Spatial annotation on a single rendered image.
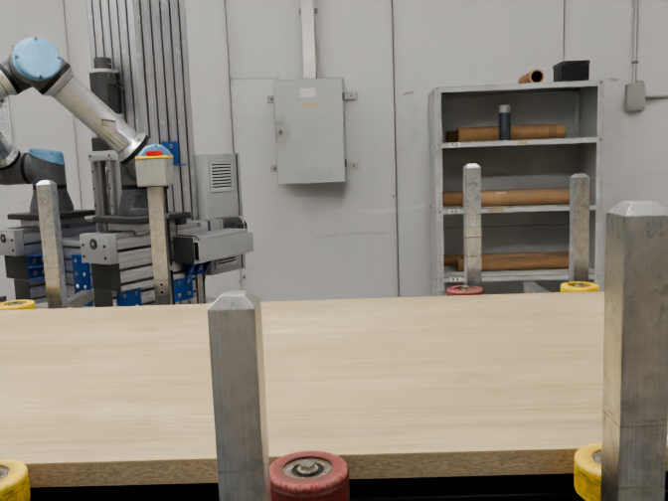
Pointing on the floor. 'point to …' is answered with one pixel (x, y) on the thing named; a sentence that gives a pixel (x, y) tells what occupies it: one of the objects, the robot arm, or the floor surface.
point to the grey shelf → (516, 176)
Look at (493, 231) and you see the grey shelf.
